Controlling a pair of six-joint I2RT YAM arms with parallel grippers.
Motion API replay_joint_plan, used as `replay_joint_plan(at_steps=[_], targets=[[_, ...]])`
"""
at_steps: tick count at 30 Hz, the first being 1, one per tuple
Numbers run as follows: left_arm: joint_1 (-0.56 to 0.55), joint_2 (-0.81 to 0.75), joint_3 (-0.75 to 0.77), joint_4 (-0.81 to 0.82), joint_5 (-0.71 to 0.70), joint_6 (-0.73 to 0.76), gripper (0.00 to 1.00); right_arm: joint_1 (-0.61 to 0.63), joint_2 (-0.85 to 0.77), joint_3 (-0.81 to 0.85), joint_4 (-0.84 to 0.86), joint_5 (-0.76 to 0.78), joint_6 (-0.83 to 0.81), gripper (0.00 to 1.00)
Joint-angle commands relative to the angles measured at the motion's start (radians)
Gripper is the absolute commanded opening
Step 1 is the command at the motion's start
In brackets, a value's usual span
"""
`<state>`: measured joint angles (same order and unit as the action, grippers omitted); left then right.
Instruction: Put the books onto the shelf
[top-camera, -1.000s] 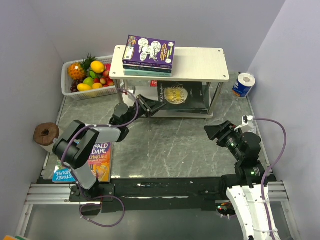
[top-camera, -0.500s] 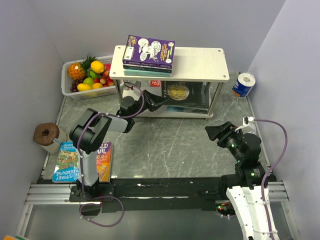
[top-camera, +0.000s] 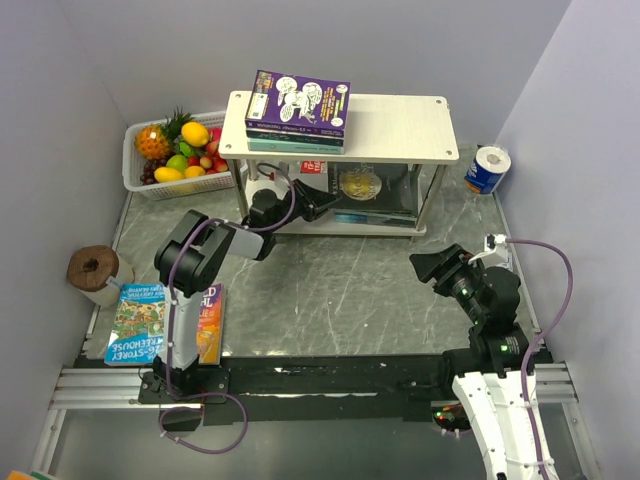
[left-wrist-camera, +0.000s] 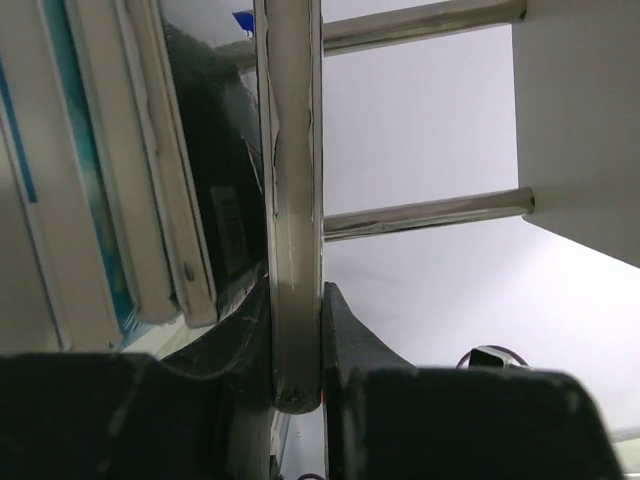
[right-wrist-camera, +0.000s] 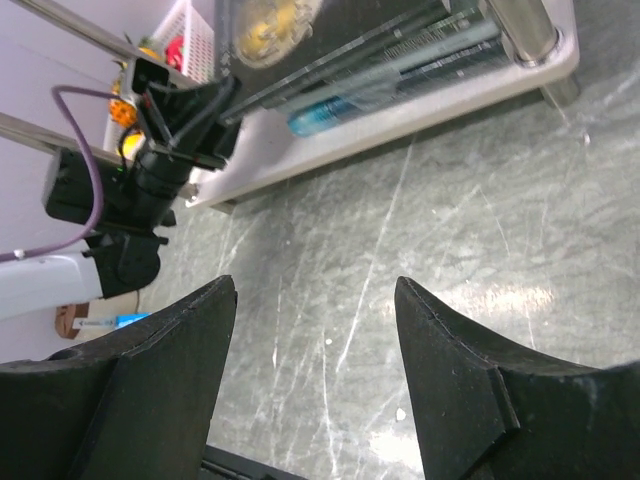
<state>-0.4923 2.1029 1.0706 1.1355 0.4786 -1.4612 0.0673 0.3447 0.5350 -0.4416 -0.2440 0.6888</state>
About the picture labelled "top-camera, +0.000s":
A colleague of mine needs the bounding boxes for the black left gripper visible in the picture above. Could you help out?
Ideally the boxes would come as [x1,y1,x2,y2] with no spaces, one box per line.
[269,178,343,233]

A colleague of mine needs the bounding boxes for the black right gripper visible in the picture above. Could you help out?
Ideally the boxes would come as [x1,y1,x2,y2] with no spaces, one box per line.
[408,241,486,322]

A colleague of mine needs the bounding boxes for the red 13-Storey Treehouse book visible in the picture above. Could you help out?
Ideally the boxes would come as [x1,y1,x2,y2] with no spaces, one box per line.
[299,160,327,174]

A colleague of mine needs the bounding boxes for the dark grey Mansfield book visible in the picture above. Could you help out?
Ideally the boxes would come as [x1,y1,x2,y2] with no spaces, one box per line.
[327,162,419,217]

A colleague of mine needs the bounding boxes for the Little Women floral book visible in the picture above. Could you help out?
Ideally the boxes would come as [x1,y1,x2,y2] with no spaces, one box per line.
[245,129,344,147]

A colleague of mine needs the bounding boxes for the teal paperback book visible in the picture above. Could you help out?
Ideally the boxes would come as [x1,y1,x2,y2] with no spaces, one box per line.
[247,139,344,155]

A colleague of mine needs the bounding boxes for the purple 52-Storey Treehouse book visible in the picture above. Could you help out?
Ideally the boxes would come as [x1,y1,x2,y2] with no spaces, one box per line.
[245,70,351,138]

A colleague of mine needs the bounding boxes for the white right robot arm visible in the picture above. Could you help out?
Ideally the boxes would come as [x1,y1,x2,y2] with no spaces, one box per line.
[410,234,558,479]

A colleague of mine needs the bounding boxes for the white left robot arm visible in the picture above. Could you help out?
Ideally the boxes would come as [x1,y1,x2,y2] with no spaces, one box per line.
[152,179,339,402]

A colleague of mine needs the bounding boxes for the red white toothpaste box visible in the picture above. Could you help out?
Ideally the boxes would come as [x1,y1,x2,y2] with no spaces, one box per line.
[500,247,514,272]

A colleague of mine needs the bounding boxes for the white two-tier shelf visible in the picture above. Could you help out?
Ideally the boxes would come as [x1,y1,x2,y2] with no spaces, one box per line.
[218,90,461,237]

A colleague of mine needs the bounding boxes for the red apples cluster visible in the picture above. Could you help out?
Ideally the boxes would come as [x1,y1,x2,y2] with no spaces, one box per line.
[187,127,229,174]

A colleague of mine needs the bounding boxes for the toilet paper roll blue wrap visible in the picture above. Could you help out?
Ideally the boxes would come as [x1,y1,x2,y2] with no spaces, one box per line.
[464,145,512,195]

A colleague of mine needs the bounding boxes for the yellow lemon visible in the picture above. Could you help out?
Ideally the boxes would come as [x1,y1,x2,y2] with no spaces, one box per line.
[181,121,210,147]

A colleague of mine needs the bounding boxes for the green apple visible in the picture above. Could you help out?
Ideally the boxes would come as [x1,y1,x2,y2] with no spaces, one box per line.
[166,154,188,173]

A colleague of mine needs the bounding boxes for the yellow mango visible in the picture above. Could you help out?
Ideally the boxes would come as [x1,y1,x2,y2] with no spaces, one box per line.
[154,166,185,183]

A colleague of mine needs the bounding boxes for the Roald Dahl Charlie book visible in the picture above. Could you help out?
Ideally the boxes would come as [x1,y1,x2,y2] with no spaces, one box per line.
[196,284,225,365]

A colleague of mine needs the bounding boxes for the dark grapes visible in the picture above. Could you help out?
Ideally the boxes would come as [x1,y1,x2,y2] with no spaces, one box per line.
[140,159,167,185]

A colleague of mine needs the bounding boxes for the pineapple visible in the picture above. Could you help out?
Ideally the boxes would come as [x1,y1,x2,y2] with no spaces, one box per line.
[135,107,193,161]

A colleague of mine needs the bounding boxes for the white plastic fruit basket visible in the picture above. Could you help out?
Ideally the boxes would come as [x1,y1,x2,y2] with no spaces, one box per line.
[122,109,234,200]

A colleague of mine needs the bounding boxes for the blue 26-Storey Treehouse book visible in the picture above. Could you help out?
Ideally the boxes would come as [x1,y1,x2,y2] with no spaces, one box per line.
[104,284,167,367]

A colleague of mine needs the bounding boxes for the brown paper roll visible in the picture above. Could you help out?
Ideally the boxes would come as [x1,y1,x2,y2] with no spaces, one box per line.
[66,245,134,307]

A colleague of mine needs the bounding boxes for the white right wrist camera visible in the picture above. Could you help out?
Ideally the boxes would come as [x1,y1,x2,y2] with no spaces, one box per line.
[468,234,508,268]

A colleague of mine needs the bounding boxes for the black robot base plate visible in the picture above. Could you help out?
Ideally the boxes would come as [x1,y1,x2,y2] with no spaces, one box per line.
[139,353,455,426]

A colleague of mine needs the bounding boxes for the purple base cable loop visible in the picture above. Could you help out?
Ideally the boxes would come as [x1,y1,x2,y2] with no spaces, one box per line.
[158,390,249,455]

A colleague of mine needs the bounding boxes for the aluminium frame rail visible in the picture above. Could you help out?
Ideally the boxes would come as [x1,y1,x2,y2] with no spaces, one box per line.
[31,362,603,479]

